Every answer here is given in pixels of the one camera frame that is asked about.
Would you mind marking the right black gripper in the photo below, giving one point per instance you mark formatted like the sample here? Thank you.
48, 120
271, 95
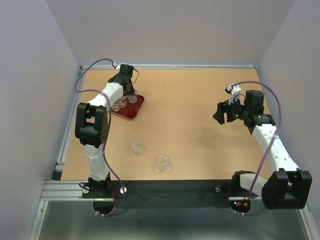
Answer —
222, 107

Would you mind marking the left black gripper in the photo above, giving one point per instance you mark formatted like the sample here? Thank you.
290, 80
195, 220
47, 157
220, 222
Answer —
131, 91

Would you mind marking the clear glass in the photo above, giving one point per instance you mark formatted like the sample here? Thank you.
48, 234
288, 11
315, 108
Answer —
137, 145
116, 106
163, 162
133, 98

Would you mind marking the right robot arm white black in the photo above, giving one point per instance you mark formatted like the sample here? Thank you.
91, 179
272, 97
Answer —
288, 186

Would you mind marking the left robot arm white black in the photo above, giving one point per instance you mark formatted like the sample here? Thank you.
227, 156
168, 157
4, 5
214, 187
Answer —
92, 127

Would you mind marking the red rectangular tray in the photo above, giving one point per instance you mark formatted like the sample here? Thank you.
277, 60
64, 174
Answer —
129, 110

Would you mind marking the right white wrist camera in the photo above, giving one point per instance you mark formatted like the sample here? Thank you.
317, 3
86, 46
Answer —
234, 92

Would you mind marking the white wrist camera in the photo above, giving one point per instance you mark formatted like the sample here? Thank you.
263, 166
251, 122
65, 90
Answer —
234, 92
116, 65

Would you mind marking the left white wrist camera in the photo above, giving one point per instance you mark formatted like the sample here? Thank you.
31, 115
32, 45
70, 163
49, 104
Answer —
116, 65

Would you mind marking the aluminium back rail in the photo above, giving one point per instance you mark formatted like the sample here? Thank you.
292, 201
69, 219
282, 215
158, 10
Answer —
192, 66

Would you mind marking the aluminium rail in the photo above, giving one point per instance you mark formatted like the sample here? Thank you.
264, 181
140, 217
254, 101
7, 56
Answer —
69, 131
192, 66
61, 190

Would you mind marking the aluminium left rail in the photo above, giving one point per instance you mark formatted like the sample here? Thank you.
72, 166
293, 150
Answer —
69, 131

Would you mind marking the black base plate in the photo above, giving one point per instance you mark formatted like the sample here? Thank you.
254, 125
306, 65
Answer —
171, 194

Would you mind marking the aluminium front rail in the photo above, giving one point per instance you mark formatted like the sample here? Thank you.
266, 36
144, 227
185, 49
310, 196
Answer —
61, 190

